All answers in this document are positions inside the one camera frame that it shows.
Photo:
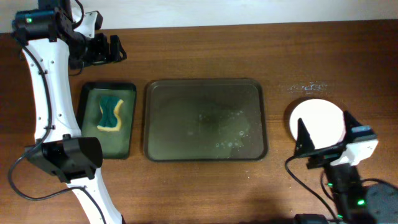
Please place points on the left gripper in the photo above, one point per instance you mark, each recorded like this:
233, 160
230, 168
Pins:
105, 54

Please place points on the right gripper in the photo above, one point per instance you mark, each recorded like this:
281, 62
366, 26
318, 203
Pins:
304, 142

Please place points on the white plate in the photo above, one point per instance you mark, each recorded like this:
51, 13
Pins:
323, 120

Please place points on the green and yellow sponge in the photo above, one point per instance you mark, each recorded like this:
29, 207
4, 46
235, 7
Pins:
109, 107

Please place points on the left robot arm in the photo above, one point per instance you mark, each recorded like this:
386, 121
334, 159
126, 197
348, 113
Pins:
54, 40

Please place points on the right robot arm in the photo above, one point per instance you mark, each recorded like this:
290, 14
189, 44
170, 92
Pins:
357, 200

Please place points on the small black sponge tray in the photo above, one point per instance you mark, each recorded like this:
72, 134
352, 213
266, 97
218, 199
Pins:
115, 144

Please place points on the brown plastic serving tray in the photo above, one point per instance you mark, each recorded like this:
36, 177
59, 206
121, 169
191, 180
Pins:
205, 120

